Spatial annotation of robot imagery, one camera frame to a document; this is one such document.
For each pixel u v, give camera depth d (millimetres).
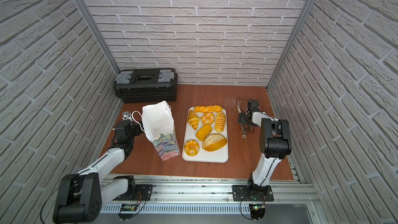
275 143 503
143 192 737
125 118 739
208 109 1031
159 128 929
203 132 900
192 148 870
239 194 738
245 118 922
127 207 725
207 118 978
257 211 704
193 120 969
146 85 974
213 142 852
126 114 757
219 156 855
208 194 758
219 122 966
